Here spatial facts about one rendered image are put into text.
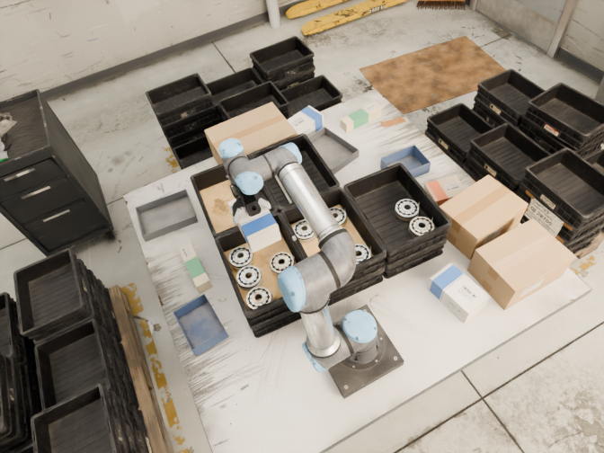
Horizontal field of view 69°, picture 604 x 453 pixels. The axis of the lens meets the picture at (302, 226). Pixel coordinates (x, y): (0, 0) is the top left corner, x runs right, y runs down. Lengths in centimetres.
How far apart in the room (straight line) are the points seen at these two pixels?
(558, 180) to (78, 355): 267
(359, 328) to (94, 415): 125
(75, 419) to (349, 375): 121
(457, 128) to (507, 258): 154
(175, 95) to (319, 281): 250
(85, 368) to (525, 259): 204
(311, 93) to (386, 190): 148
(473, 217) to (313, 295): 100
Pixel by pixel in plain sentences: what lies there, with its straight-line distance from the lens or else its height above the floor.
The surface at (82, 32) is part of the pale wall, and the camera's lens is 470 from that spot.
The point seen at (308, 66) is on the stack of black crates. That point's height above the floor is 50.
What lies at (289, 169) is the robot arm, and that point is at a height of 143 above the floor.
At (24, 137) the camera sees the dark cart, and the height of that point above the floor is 86.
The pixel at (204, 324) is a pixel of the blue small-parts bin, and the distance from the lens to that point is 193.
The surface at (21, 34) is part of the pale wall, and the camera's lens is 468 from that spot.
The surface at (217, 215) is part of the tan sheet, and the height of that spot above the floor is 83.
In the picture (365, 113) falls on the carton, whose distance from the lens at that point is 256.
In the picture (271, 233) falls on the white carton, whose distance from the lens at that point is 159.
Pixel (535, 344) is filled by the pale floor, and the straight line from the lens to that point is 274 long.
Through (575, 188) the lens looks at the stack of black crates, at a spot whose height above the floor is 49.
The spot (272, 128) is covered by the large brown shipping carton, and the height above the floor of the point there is 90.
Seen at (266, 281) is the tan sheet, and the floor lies 83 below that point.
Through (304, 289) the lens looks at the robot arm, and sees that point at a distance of 115.
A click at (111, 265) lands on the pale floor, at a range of 322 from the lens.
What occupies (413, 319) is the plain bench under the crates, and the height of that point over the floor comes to 70.
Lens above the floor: 238
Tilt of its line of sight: 53 degrees down
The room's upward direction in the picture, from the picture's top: 9 degrees counter-clockwise
